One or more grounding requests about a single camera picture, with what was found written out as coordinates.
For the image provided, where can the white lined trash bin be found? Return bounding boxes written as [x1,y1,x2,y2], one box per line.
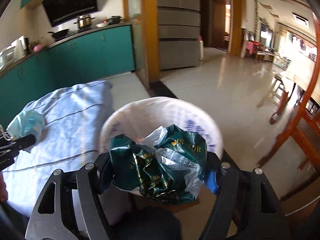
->
[100,97,223,158]

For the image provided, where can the white bowl with lid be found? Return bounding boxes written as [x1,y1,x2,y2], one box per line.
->
[96,17,109,28]

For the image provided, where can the black wok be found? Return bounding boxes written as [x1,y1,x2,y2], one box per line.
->
[48,29,69,40]

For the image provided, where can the steel cooking pot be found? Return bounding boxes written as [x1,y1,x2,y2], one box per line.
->
[74,14,95,30]

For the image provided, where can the black range hood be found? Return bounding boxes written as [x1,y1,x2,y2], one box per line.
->
[42,0,98,27]

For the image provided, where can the blue checked tablecloth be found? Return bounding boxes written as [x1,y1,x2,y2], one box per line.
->
[2,80,114,217]

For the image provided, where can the dark green plastic bag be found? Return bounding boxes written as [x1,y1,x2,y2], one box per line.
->
[100,125,218,205]

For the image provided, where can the grey refrigerator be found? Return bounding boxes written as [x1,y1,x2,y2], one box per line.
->
[157,0,200,70]

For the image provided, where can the white dish rack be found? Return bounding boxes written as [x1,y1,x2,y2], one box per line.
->
[0,46,16,70]

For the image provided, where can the blue surgical face mask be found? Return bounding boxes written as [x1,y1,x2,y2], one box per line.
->
[7,109,46,140]

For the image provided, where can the small black lidded pot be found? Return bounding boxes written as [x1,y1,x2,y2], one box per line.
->
[108,15,122,25]

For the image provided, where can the teal kitchen cabinets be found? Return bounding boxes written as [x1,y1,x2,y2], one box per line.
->
[1,23,136,126]

